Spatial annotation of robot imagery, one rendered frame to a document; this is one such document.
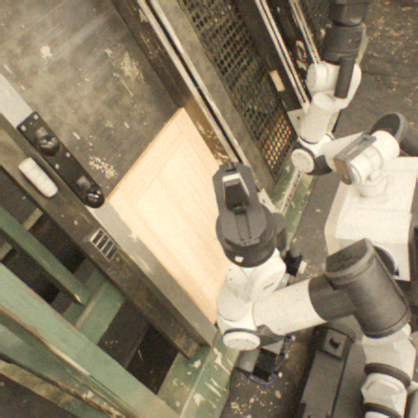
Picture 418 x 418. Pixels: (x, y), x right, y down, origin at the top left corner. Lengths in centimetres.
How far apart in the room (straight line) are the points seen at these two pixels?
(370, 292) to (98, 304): 58
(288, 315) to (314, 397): 108
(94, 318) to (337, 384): 123
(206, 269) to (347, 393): 102
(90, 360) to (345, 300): 50
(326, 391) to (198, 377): 89
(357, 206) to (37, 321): 66
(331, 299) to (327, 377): 116
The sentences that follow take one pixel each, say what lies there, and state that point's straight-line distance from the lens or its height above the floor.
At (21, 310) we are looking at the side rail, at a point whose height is 133.
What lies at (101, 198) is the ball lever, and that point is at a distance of 75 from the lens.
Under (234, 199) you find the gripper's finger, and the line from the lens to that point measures 52.
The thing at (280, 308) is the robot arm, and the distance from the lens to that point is 87.
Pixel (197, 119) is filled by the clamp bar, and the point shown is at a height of 127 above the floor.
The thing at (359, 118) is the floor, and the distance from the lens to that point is 339.
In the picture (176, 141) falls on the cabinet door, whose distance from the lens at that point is 110.
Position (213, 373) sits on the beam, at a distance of 118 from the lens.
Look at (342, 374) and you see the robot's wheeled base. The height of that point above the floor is 18.
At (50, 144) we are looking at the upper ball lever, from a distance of 71.
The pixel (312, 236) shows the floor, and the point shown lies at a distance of 251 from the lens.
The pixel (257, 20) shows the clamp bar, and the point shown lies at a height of 132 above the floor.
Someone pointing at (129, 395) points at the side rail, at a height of 106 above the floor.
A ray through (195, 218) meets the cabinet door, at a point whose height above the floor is 110.
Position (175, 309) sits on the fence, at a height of 104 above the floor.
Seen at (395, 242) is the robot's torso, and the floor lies 135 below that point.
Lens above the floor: 200
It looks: 51 degrees down
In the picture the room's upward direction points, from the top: straight up
